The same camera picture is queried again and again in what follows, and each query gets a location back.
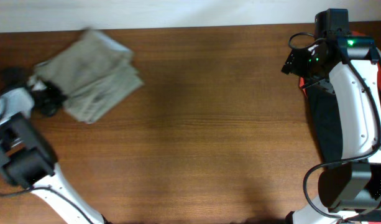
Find khaki green shorts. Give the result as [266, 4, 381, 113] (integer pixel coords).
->
[34, 29, 144, 124]

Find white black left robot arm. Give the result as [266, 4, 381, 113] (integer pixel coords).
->
[0, 67, 108, 223]

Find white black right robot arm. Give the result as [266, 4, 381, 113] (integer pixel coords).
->
[282, 9, 381, 223]

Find black garment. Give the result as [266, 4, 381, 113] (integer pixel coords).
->
[304, 83, 381, 166]

